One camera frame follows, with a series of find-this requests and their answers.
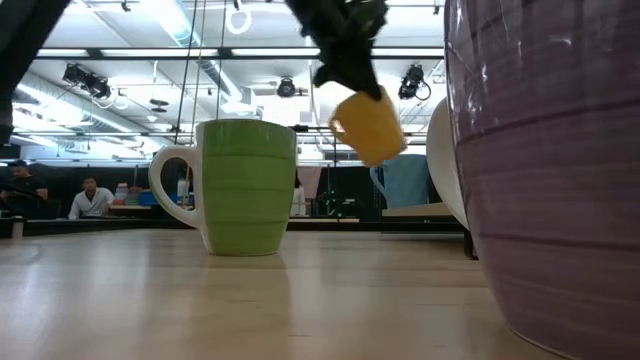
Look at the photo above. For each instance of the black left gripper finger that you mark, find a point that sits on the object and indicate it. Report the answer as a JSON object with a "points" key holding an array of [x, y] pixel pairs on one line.
{"points": [[365, 75], [332, 70]]}

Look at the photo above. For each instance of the yellow ceramic mug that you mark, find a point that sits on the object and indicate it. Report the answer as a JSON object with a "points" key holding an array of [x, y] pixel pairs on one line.
{"points": [[370, 130]]}

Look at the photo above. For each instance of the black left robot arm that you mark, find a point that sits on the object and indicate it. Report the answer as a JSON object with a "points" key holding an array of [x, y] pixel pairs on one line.
{"points": [[20, 40]]}

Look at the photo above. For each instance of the black ceiling spotlight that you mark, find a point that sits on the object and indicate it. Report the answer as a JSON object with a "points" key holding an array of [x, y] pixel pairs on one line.
{"points": [[286, 88], [412, 82], [74, 74], [97, 87]]}

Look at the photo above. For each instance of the pink hanging cloth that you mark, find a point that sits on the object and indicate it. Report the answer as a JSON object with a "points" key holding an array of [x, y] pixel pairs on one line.
{"points": [[311, 180]]}

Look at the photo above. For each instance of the light blue ceramic mug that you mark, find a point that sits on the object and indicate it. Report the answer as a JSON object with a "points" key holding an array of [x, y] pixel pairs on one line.
{"points": [[405, 180]]}

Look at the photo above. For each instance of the glossy purple ceramic mug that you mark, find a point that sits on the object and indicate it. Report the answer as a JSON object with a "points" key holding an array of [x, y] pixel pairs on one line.
{"points": [[550, 200]]}

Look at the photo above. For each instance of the blue storage box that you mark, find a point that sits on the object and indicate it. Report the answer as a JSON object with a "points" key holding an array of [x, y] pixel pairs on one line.
{"points": [[148, 198]]}

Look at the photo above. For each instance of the person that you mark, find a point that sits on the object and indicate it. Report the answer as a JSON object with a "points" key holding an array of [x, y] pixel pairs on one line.
{"points": [[92, 202], [25, 187]]}

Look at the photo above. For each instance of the silver ventilation duct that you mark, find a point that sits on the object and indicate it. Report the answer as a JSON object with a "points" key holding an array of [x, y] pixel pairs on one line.
{"points": [[65, 102]]}

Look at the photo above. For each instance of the grey metal post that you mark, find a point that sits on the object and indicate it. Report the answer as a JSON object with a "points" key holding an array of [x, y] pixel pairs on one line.
{"points": [[17, 227]]}

